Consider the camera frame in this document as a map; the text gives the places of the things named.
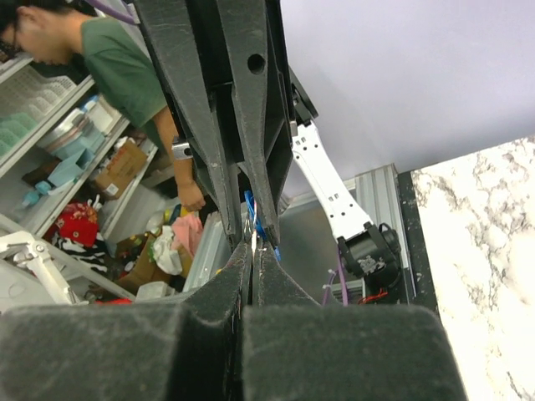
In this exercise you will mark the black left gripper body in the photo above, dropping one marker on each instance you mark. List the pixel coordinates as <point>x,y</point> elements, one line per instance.
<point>287,103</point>

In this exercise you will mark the person in green shirt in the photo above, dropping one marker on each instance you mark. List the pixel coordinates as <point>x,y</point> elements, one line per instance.
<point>54,32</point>

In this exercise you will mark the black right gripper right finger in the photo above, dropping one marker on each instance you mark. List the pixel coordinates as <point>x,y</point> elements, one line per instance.
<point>294,349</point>

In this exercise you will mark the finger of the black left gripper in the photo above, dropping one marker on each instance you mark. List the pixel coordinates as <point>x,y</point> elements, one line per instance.
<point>181,51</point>
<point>244,26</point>

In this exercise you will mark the storage shelf with boxes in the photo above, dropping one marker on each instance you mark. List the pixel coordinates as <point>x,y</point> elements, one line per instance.
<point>57,136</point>

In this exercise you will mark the black table front rail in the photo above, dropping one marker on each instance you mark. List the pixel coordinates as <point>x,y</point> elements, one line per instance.
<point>420,270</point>

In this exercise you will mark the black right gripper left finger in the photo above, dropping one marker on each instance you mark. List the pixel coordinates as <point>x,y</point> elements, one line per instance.
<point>184,350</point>

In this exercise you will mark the white tripod stand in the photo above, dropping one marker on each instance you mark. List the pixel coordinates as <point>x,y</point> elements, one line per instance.
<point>33,254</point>

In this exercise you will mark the blue plastic key tag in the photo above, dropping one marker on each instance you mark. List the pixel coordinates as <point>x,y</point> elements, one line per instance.
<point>253,221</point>

